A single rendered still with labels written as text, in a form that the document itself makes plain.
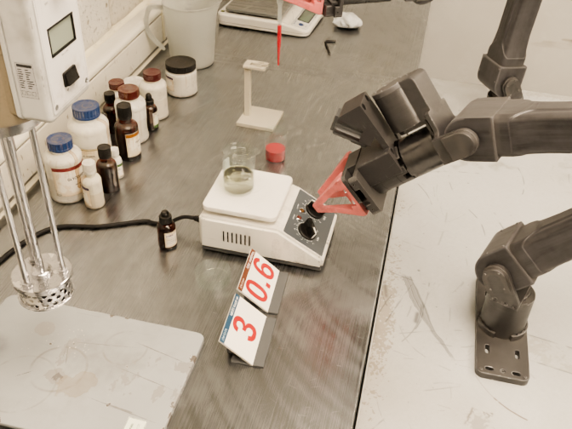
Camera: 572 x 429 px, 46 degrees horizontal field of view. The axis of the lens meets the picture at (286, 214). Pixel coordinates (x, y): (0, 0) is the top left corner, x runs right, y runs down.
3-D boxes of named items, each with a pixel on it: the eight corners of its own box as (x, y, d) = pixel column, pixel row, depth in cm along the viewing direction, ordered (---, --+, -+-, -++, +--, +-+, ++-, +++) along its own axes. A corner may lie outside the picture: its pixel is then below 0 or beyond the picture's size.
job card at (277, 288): (288, 274, 104) (289, 254, 102) (277, 315, 97) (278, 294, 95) (250, 268, 105) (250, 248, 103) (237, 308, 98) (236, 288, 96)
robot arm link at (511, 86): (507, 80, 131) (532, 77, 132) (483, 60, 137) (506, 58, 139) (500, 109, 135) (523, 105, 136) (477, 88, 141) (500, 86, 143)
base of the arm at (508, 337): (487, 335, 85) (544, 346, 84) (487, 238, 101) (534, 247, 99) (474, 376, 90) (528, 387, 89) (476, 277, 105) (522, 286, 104)
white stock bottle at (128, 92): (145, 128, 138) (140, 79, 131) (151, 142, 133) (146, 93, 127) (116, 132, 136) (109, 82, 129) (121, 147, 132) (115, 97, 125)
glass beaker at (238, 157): (219, 198, 105) (218, 155, 100) (224, 180, 110) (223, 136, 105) (257, 201, 105) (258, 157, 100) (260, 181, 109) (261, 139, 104)
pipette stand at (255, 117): (283, 114, 145) (285, 58, 137) (272, 132, 138) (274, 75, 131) (248, 108, 146) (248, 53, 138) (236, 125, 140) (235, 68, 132)
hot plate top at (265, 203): (294, 180, 111) (294, 175, 110) (276, 223, 102) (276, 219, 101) (224, 168, 113) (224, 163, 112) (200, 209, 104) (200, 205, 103)
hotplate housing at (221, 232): (336, 224, 115) (340, 185, 110) (321, 274, 105) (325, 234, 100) (212, 202, 119) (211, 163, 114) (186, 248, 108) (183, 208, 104)
